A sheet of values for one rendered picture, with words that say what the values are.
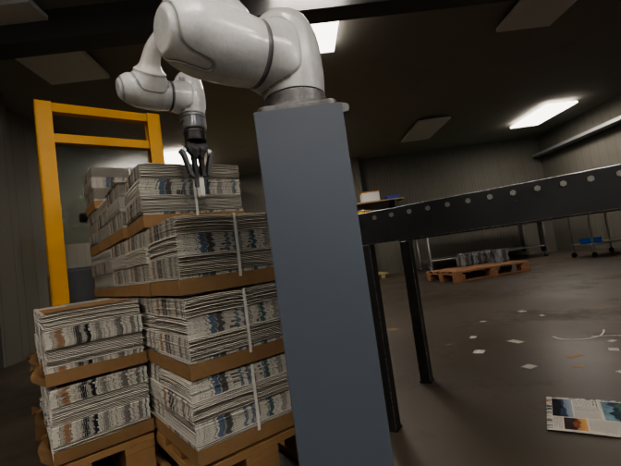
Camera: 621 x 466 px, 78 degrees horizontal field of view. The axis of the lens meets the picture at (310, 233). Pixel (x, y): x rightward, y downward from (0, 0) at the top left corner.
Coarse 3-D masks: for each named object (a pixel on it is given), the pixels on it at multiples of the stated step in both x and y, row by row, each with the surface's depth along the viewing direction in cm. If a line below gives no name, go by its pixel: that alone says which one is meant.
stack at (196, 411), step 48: (144, 240) 129; (192, 240) 109; (240, 240) 118; (240, 288) 119; (144, 336) 137; (192, 336) 105; (240, 336) 113; (192, 384) 104; (240, 384) 112; (192, 432) 104; (240, 432) 110; (288, 432) 119
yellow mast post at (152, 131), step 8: (152, 120) 276; (144, 128) 280; (152, 128) 275; (160, 128) 278; (152, 136) 274; (160, 136) 278; (152, 144) 274; (160, 144) 277; (152, 152) 273; (160, 152) 276; (152, 160) 272; (160, 160) 275
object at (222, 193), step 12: (216, 168) 146; (228, 168) 149; (216, 180) 145; (228, 180) 148; (216, 192) 145; (228, 192) 148; (204, 204) 141; (216, 204) 144; (228, 204) 146; (240, 204) 149
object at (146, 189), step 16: (144, 176) 131; (160, 176) 134; (176, 176) 137; (128, 192) 145; (144, 192) 130; (160, 192) 133; (176, 192) 136; (128, 208) 146; (144, 208) 129; (160, 208) 132; (176, 208) 135; (128, 224) 151
